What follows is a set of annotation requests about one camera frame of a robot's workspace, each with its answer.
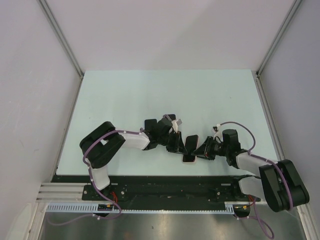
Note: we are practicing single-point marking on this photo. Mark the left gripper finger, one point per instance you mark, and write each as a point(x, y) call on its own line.
point(181, 148)
point(176, 149)

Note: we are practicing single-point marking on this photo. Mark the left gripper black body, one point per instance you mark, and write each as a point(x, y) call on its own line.
point(170, 138)

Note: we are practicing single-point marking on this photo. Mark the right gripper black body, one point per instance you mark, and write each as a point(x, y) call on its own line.
point(213, 147)

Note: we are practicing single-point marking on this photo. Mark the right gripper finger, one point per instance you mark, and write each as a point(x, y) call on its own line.
point(201, 151)
point(209, 157)

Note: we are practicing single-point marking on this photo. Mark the pink phone black screen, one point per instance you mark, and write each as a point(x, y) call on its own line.
point(191, 145)

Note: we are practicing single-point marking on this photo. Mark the beige phone case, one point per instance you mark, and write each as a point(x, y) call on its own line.
point(189, 162)

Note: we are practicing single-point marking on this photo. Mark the teal cased black phone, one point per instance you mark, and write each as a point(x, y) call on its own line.
point(150, 124)

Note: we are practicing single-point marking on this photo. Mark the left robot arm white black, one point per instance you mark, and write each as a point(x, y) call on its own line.
point(102, 144)

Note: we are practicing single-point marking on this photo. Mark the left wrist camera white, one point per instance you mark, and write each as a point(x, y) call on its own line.
point(175, 124)

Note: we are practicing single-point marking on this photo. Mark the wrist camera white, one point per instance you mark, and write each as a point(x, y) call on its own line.
point(217, 132)
point(175, 124)

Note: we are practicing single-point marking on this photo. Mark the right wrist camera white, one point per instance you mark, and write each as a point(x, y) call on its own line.
point(217, 132)

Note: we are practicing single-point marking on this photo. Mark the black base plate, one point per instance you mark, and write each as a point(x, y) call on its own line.
point(164, 192)

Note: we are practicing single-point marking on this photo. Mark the right aluminium frame post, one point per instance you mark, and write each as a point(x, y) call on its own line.
point(293, 10)

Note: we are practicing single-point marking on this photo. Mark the aluminium frame post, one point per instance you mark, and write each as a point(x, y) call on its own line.
point(293, 10)
point(54, 24)

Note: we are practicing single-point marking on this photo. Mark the slotted white cable duct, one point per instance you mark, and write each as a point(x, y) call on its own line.
point(104, 208)

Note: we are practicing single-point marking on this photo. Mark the aluminium front rail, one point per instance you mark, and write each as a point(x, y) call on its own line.
point(60, 192)

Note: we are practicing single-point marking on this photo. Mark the left aluminium frame post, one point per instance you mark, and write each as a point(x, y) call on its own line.
point(54, 24)

